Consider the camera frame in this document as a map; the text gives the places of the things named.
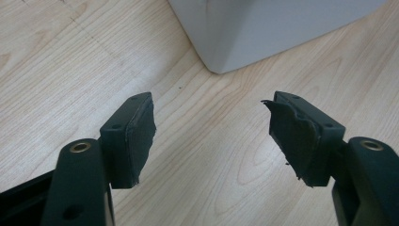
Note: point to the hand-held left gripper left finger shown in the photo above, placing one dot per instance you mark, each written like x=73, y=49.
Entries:
x=122, y=141

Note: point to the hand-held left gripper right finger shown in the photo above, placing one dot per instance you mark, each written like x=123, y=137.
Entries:
x=326, y=147

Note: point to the white plastic container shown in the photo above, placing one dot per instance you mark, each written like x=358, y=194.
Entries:
x=266, y=28

